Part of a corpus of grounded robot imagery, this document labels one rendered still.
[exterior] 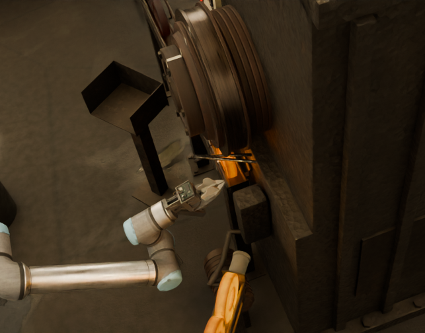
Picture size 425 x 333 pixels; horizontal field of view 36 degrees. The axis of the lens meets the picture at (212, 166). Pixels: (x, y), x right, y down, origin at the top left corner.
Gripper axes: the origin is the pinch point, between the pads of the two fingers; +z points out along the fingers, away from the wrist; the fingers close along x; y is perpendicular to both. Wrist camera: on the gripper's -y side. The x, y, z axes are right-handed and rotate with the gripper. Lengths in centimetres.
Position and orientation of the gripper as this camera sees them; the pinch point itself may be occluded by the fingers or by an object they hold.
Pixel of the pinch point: (222, 184)
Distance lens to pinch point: 219.4
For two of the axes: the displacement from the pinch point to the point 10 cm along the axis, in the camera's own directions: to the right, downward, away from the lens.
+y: -4.1, -4.5, -7.9
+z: 8.5, -4.9, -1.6
